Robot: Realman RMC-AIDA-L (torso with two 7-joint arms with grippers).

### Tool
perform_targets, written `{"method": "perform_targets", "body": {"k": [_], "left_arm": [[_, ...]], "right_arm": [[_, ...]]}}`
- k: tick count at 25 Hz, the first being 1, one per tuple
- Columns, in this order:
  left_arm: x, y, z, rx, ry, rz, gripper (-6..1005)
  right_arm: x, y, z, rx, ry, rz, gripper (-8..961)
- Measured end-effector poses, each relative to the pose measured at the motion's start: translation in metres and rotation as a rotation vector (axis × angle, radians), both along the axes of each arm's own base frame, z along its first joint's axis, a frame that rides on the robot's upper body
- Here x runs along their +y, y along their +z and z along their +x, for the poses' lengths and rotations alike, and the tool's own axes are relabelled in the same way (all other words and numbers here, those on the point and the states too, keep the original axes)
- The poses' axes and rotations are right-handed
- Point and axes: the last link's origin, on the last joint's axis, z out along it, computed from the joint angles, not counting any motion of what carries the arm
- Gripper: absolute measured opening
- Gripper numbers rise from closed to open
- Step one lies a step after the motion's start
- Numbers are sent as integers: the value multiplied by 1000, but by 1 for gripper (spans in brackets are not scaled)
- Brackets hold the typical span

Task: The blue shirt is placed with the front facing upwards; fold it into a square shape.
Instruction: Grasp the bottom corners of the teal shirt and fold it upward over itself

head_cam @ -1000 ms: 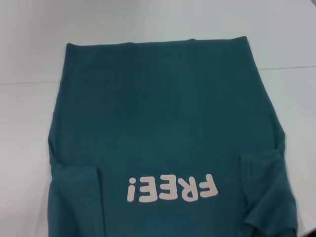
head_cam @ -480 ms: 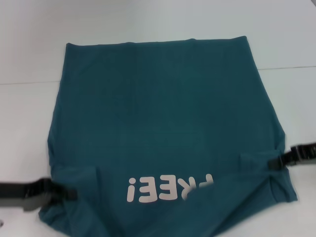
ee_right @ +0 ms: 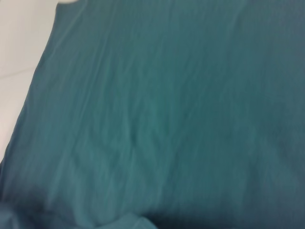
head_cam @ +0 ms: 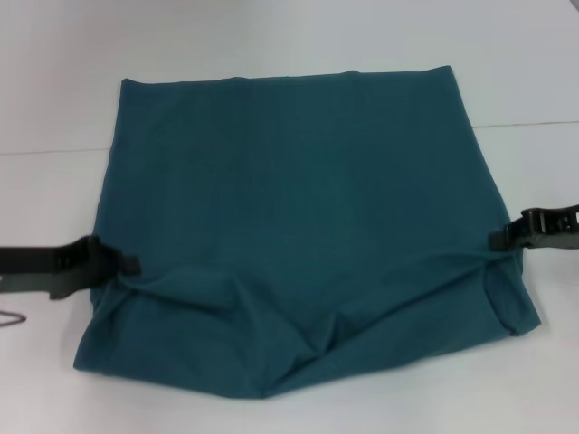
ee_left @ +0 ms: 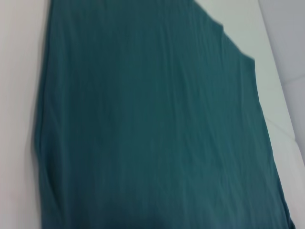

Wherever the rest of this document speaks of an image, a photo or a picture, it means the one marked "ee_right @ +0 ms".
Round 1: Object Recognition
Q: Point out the teal T-shirt with FREE print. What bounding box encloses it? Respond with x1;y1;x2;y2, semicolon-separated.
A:
0;0;305;229

